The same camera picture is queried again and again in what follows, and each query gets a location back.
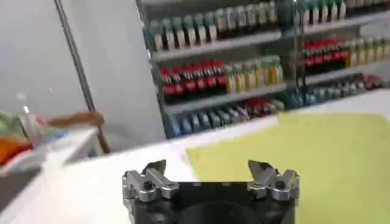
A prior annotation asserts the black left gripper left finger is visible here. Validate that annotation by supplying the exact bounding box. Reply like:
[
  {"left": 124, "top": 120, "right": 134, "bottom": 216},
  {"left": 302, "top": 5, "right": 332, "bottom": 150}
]
[{"left": 121, "top": 159, "right": 181, "bottom": 203}]

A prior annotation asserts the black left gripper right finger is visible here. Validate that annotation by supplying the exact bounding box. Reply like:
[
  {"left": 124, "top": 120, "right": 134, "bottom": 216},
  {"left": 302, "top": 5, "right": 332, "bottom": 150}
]
[{"left": 246, "top": 159, "right": 301, "bottom": 202}]

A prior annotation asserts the yellow-green shirt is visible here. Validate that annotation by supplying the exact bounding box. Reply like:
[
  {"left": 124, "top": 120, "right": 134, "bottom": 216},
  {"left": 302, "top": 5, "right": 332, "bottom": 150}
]
[{"left": 185, "top": 110, "right": 390, "bottom": 224}]

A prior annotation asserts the white side desk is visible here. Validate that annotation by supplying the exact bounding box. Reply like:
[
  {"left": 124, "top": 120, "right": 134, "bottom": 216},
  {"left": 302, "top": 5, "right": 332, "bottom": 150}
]
[{"left": 0, "top": 126, "right": 101, "bottom": 214}]

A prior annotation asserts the brown wooden chair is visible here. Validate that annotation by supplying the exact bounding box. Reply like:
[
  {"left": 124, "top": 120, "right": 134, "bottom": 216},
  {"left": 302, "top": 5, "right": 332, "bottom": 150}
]
[{"left": 46, "top": 110, "right": 112, "bottom": 155}]

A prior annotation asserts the glass-fronted shelf of bottles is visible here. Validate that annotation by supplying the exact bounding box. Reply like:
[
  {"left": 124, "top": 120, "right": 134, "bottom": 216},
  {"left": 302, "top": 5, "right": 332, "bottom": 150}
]
[
  {"left": 283, "top": 0, "right": 390, "bottom": 111},
  {"left": 136, "top": 0, "right": 289, "bottom": 139}
]

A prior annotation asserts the clear plastic water bottle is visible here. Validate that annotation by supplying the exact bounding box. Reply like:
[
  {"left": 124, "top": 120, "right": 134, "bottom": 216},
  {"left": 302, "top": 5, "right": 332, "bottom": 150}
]
[{"left": 17, "top": 103, "right": 42, "bottom": 147}]

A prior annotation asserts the orange cloth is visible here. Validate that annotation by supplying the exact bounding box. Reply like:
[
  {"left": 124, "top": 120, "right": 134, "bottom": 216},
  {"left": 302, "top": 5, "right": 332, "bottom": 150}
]
[{"left": 0, "top": 137, "right": 34, "bottom": 166}]

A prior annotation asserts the light green cloth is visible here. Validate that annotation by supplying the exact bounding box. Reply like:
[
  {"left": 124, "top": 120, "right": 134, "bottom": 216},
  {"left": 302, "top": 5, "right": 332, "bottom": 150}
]
[{"left": 0, "top": 110, "right": 21, "bottom": 138}]

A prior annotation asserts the dark metal wall strip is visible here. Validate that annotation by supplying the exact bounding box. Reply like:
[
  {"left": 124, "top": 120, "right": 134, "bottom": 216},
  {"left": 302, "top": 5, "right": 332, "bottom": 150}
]
[{"left": 53, "top": 0, "right": 104, "bottom": 135}]

